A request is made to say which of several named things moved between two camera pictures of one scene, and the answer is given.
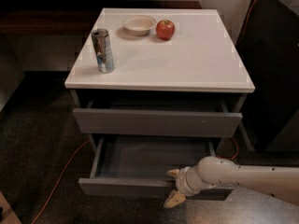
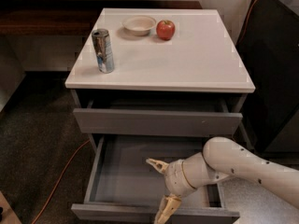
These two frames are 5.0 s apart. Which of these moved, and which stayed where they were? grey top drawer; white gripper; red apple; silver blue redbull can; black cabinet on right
Moved: white gripper
Stayed: silver blue redbull can; grey top drawer; black cabinet on right; red apple
